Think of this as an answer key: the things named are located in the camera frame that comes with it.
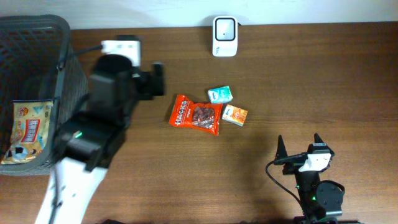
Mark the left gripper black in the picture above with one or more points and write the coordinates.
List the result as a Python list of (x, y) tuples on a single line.
[(152, 82)]

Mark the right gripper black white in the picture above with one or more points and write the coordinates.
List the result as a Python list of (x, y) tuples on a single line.
[(282, 151)]

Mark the red Hacks candy bag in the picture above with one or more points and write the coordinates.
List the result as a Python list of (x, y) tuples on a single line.
[(202, 116)]

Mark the orange tissue pack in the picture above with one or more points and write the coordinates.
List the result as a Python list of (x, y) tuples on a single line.
[(234, 115)]

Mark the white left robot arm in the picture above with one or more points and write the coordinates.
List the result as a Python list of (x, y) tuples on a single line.
[(86, 143)]

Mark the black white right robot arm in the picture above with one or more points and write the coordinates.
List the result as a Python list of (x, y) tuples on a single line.
[(320, 200)]

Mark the white barcode scanner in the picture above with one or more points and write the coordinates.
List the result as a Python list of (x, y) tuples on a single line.
[(225, 36)]

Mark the grey plastic mesh basket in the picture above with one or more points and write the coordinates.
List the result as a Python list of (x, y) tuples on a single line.
[(37, 63)]

